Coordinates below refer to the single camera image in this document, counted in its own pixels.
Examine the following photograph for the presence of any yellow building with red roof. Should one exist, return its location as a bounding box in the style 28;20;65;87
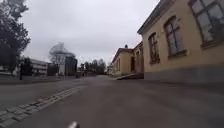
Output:
110;41;145;80

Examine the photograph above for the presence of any distant row of trees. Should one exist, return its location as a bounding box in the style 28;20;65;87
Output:
78;58;107;76

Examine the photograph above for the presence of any grey asphalt path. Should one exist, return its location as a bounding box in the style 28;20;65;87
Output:
7;75;224;128

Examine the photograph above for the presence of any tall grey white building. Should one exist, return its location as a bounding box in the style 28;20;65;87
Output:
49;42;78;77

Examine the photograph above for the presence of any robot's own part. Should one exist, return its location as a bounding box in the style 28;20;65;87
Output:
67;121;80;128

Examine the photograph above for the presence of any white low building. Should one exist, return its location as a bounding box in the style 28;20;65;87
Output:
0;58;50;78

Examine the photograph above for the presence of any yellow building with arched windows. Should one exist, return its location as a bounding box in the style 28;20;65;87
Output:
136;0;224;85

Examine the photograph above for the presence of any grey cobblestone strip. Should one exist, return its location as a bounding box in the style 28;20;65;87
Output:
0;85;85;128

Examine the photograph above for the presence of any dark bush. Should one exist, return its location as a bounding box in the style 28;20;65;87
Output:
19;57;34;80

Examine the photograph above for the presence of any grey asphalt road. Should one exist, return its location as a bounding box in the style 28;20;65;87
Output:
0;76;84;112

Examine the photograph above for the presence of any large dark tree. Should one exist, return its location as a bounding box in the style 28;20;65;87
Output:
0;0;32;75

